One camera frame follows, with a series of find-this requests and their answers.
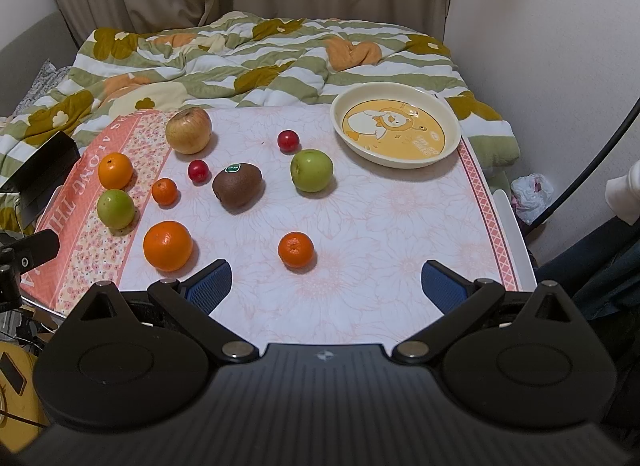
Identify large orange front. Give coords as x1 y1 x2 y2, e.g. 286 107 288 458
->
142 221 193 272

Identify green apple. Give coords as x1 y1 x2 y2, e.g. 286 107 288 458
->
96 189 136 231
291 149 333 193

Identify small mandarin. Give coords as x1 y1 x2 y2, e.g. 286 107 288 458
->
151 178 178 207
278 232 314 269

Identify small mandarin front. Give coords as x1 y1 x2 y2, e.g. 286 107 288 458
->
278 232 314 269

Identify brown kiwi with sticker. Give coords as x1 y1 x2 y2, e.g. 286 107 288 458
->
213 163 262 209

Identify red cherry tomato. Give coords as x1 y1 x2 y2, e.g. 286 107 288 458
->
188 159 209 184
277 130 300 154

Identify yellow-red apple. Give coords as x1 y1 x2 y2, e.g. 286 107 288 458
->
165 107 213 155

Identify cream bowl with duck print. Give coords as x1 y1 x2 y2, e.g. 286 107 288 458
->
330 82 462 169

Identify white plastic bag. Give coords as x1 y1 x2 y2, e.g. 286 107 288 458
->
511 173 554 225

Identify pink floral table cloth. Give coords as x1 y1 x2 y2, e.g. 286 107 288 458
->
23 105 522 348

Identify grey sofa backrest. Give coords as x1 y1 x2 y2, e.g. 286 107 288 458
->
0 12 78 117

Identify green striped floral duvet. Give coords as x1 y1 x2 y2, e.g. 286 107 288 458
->
1 12 521 179

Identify black cable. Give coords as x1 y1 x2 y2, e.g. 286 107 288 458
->
522 97 640 239

